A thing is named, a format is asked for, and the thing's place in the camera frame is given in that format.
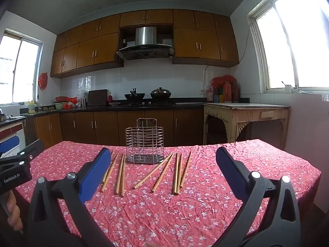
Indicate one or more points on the red floral tablecloth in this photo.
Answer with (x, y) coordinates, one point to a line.
(164, 211)

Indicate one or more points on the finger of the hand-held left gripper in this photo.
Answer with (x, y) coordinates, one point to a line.
(32, 150)
(10, 144)

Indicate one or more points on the dark cutting board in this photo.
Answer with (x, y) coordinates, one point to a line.
(97, 97)

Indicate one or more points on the large red oil bottle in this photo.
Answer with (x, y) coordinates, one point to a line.
(227, 92)
(235, 92)

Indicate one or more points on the metal sink faucet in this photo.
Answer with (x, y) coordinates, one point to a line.
(39, 103)

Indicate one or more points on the white appliance red trim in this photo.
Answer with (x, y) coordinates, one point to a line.
(12, 131)

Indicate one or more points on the pale green basin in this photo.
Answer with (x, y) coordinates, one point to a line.
(59, 106)

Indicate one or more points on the brown wooden wall cabinets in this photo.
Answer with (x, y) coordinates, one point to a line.
(87, 46)

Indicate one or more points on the black kitchen countertop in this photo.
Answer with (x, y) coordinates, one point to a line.
(102, 107)

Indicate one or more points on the small plate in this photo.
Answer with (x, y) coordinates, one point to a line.
(115, 104)

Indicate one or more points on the large bright window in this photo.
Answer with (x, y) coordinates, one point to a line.
(295, 36)

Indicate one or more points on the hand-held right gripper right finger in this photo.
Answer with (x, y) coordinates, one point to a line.
(228, 167)

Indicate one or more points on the group of wooden chopsticks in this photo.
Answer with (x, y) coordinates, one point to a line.
(120, 175)

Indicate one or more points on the white bottle red label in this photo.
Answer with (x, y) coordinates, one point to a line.
(210, 95)

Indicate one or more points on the yellow dish soap bottle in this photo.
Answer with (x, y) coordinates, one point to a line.
(31, 107)

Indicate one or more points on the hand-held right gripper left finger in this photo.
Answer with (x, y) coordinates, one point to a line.
(95, 175)

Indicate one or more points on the white plastic bag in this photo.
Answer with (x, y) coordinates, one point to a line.
(82, 94)

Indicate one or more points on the white cup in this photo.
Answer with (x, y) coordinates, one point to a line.
(287, 88)

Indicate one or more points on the person's left hand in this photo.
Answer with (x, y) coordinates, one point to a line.
(14, 216)

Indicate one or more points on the small red bottle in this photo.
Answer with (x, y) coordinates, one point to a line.
(110, 99)

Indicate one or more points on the cream wooden side table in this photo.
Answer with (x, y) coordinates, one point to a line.
(246, 113)

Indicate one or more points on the brown wooden base cabinets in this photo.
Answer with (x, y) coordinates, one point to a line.
(102, 126)

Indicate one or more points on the black wok with lid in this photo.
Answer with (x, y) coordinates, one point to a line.
(160, 94)

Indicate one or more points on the black gas stove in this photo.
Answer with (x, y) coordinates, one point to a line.
(146, 104)

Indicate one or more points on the steel range hood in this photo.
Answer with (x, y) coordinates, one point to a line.
(145, 43)

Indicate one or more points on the red plastic basin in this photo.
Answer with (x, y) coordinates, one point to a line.
(63, 99)

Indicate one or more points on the red plastic bag on wall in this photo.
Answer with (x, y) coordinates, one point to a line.
(43, 81)

